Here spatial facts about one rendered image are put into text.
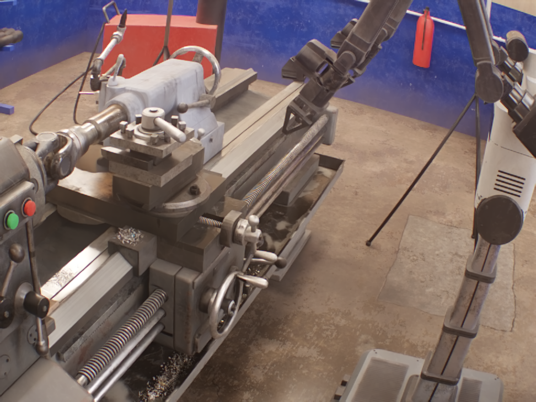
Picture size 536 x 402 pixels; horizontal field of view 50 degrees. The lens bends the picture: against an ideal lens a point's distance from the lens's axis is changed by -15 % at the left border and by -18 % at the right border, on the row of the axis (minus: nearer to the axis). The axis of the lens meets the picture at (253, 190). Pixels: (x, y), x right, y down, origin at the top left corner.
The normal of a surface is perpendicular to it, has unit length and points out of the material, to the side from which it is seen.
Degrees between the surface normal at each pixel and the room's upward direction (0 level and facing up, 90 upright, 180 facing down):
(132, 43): 90
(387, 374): 0
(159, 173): 0
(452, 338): 90
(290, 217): 0
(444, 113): 90
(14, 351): 90
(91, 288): 36
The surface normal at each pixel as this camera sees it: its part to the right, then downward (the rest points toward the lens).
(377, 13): -0.33, 0.41
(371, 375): 0.11, -0.89
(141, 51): -0.02, 0.44
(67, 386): 0.58, -0.62
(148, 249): 0.93, 0.25
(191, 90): 0.92, 0.02
